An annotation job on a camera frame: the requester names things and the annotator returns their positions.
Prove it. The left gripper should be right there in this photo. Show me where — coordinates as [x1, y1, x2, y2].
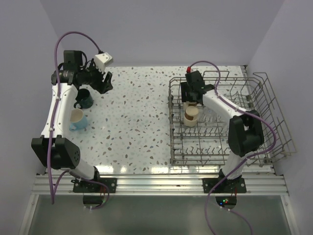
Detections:
[79, 59, 112, 94]

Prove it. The beige cup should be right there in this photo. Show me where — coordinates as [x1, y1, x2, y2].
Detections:
[183, 101, 197, 110]
[183, 106, 199, 127]

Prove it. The dark teal mug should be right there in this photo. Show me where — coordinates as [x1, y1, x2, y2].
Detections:
[73, 89, 93, 109]

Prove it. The light blue mug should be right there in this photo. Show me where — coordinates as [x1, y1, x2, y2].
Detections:
[69, 109, 88, 131]

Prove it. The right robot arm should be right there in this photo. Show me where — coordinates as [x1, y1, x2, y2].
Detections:
[180, 70, 264, 192]

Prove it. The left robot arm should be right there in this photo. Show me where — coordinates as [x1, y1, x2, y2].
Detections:
[31, 50, 113, 192]

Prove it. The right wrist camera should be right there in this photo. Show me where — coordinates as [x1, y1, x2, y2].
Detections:
[186, 66, 198, 73]

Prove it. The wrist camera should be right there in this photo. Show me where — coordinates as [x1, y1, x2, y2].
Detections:
[186, 66, 198, 73]
[93, 52, 113, 73]

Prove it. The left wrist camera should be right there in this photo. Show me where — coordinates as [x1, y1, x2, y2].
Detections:
[93, 52, 113, 73]

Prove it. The grey wire dish rack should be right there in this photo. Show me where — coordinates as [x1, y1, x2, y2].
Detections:
[168, 71, 296, 167]

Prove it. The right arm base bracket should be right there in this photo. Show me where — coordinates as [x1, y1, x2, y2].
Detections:
[202, 178, 219, 193]

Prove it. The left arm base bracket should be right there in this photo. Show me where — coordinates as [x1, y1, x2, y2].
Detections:
[98, 178, 117, 193]

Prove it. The aluminium mounting rail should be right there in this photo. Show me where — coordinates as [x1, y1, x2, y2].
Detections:
[30, 172, 291, 196]

